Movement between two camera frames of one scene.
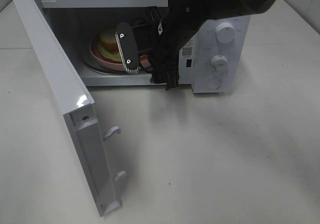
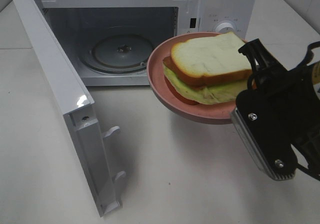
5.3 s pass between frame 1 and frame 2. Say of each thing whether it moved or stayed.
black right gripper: moved
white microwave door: stayed
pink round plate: moved
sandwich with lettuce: moved
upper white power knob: stayed
